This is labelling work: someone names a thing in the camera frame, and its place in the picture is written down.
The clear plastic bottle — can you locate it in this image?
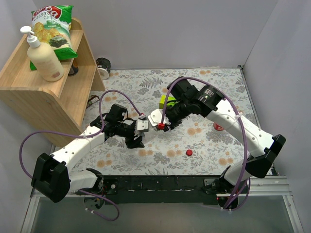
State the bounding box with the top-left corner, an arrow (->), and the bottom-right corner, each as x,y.
142,127 -> 161,144

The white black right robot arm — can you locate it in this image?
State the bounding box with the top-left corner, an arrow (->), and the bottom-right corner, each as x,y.
163,77 -> 286,193

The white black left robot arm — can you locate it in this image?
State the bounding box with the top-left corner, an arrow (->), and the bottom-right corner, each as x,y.
31,104 -> 149,203

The red bottle cap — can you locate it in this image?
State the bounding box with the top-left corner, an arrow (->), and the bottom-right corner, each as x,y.
186,150 -> 193,156

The red label water bottle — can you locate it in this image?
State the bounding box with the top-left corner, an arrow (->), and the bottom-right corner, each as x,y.
213,122 -> 224,131

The cream lotion pump bottle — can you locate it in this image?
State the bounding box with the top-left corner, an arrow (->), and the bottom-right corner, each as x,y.
20,26 -> 64,82

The green Gillette razor box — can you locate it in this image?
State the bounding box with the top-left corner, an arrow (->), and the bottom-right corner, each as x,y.
159,95 -> 178,109

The wooden shelf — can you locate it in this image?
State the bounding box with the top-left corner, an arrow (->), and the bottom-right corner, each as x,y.
0,18 -> 105,147

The black tape roll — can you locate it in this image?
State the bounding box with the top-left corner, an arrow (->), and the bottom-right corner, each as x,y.
96,57 -> 111,80

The cassava chips bag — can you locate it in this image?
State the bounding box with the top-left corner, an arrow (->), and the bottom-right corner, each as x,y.
31,5 -> 77,61

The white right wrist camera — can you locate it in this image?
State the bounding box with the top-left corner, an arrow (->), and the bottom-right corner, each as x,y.
147,109 -> 171,131

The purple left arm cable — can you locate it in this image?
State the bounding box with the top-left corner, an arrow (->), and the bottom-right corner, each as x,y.
18,89 -> 146,221

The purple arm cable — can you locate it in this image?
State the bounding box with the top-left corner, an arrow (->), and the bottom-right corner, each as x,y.
18,89 -> 146,221
161,76 -> 251,211

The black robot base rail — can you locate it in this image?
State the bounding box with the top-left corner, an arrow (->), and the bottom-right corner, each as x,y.
75,174 -> 251,206

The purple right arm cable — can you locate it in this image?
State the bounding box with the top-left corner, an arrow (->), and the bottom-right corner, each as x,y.
161,76 -> 251,211

